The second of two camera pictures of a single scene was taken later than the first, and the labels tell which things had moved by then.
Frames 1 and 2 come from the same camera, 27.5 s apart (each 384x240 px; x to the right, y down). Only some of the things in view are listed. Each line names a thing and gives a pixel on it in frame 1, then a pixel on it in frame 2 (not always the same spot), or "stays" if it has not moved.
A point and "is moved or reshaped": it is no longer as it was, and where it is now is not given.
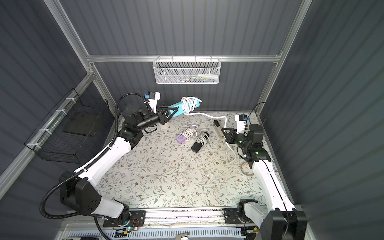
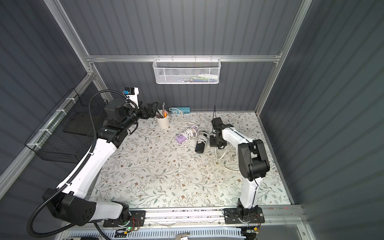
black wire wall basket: x=73 y=131 stays
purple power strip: x=181 y=138 stays
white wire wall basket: x=186 y=71 stays
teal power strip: x=188 y=107 is moved or reshaped
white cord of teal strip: x=188 y=103 → x=222 y=157
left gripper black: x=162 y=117 → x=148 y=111
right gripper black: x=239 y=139 → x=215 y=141
